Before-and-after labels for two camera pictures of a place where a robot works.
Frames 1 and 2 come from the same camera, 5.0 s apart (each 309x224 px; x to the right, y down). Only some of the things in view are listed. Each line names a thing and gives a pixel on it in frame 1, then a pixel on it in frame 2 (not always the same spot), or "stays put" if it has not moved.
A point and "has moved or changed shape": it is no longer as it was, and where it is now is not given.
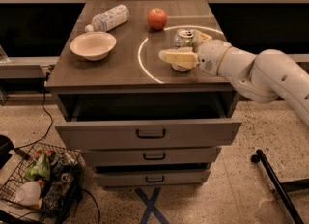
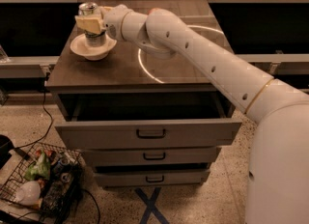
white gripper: x=212 y=56 → x=112 y=21
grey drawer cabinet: x=129 y=93 stays put
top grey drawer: x=153 y=133 stays put
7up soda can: x=182 y=40 has moved or changed shape
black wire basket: x=46 y=179 stays put
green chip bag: x=40 y=167 stays put
